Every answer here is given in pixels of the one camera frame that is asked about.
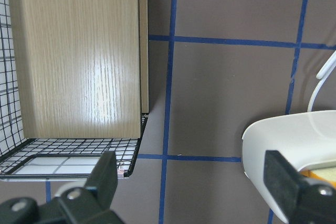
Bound wire basket with checkered liner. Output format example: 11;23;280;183
1;0;141;181

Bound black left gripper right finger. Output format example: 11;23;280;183
264;150;335;221

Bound white two-slot toaster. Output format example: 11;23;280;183
242;110;335;223

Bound white toaster power cord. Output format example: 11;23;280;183
307;50;336;112

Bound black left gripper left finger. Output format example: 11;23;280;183
58;151;117;210

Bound wooden board in basket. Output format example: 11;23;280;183
9;0;149;138

